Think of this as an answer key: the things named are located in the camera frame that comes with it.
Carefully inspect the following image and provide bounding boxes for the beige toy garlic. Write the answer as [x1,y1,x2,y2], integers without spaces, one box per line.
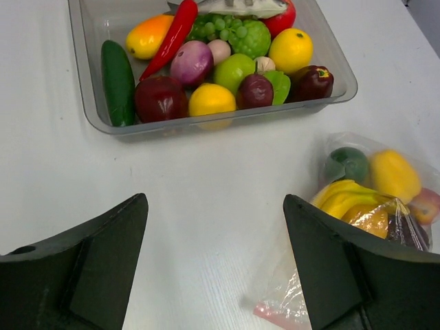
[254,56,276,74]

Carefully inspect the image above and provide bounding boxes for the clear zip top bag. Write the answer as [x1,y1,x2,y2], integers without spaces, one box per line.
[253,133,439,329]

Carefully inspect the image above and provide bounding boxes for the green toy pear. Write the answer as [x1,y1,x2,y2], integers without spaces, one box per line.
[213,54,256,94]

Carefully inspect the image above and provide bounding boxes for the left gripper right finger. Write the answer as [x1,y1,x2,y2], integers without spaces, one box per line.
[283,195,439,329]

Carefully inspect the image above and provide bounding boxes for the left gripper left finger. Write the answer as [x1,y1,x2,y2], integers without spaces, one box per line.
[1,193,149,329]

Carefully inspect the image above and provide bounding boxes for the yellow toy lemon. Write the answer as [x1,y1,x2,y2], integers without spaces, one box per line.
[188,83,237,117]

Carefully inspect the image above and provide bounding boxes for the green toy custard apple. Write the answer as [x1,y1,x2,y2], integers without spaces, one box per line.
[228,19,271,59]

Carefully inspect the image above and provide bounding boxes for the orange yellow toy mango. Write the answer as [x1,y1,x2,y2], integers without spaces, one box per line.
[125,14,174,60]

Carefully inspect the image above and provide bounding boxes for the dark green toy avocado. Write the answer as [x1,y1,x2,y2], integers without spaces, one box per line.
[324,146,369,184]

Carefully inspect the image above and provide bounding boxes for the orange toy citrus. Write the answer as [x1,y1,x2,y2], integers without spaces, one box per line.
[268,28,314,75]

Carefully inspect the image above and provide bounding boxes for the red toy pear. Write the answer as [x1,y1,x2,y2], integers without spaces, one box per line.
[408,188,439,226]

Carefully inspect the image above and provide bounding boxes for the purple toy onion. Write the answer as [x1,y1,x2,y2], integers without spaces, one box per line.
[170,41,214,87]

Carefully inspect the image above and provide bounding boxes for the green toy grapes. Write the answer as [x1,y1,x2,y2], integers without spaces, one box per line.
[186,14,248,45]

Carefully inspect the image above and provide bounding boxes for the red toy tomato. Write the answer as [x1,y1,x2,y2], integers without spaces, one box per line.
[261,0,296,39]

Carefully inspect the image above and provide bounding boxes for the yellow toy bell pepper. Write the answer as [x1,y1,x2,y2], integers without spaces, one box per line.
[369,149,422,204]

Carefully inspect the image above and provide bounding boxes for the clear plastic food container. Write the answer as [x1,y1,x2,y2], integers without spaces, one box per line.
[67,0,359,142]

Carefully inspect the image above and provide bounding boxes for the red toy chili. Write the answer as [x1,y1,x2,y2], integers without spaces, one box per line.
[139,0,198,82]

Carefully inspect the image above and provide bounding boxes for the orange toy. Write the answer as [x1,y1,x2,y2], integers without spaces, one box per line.
[342,204,388,239]

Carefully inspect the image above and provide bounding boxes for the green toy cucumber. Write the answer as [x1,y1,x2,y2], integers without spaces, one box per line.
[101,40,135,127]

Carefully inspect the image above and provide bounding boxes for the yellow toy banana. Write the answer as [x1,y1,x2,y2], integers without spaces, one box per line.
[311,179,399,219]

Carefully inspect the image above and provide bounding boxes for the grey toy fish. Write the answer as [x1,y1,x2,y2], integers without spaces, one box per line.
[167,0,286,20]

